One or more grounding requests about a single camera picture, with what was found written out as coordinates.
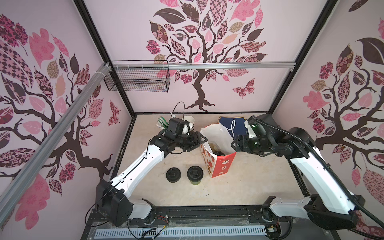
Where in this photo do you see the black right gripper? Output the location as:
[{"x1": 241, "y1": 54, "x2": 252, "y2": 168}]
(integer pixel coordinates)
[{"x1": 228, "y1": 134, "x2": 271, "y2": 154}]

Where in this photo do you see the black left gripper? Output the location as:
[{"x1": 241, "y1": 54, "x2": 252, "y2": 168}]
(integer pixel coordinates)
[{"x1": 174, "y1": 130, "x2": 208, "y2": 152}]

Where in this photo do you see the black plastic cup lid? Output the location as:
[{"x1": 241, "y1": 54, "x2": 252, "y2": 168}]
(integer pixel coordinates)
[
  {"x1": 187, "y1": 166, "x2": 204, "y2": 181},
  {"x1": 213, "y1": 151, "x2": 226, "y2": 156}
]

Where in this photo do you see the red white paper takeout bag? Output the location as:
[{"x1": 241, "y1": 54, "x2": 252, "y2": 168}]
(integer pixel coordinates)
[{"x1": 200, "y1": 123, "x2": 236, "y2": 178}]

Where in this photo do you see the green paper coffee cup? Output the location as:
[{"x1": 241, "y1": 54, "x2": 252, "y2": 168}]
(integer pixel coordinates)
[{"x1": 190, "y1": 180, "x2": 201, "y2": 186}]

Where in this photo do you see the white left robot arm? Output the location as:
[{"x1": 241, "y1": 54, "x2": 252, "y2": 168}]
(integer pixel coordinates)
[{"x1": 91, "y1": 118, "x2": 208, "y2": 227}]

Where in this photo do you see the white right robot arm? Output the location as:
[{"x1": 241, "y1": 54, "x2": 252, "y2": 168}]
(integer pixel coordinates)
[{"x1": 231, "y1": 114, "x2": 365, "y2": 231}]

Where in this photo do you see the stack of green paper cups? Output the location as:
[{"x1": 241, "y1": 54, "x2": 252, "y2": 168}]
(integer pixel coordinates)
[{"x1": 183, "y1": 116, "x2": 195, "y2": 132}]

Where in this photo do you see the navy blue paper bags stack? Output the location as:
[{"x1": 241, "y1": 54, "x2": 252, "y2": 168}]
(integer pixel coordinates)
[{"x1": 219, "y1": 117, "x2": 248, "y2": 139}]

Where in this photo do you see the stack of black cup lids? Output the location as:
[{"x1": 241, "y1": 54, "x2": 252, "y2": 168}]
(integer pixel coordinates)
[{"x1": 166, "y1": 167, "x2": 181, "y2": 183}]

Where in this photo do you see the black wire mesh basket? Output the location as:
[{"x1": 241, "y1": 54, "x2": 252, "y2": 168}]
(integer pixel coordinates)
[{"x1": 104, "y1": 60, "x2": 171, "y2": 93}]

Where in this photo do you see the aluminium horizontal rail back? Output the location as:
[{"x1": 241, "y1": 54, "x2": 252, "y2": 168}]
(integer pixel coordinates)
[{"x1": 113, "y1": 61, "x2": 296, "y2": 70}]

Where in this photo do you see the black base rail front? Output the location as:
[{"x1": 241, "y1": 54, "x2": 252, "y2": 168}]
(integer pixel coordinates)
[{"x1": 81, "y1": 205, "x2": 323, "y2": 240}]

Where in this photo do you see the aluminium diagonal rail left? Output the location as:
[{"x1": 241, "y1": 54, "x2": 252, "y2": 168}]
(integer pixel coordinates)
[{"x1": 1, "y1": 63, "x2": 111, "y2": 224}]

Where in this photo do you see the white slotted cable duct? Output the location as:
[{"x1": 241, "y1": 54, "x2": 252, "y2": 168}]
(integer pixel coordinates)
[{"x1": 92, "y1": 226, "x2": 267, "y2": 240}]

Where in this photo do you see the black vertical frame post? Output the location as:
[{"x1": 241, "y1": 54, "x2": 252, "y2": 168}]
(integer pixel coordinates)
[{"x1": 74, "y1": 0, "x2": 136, "y2": 118}]

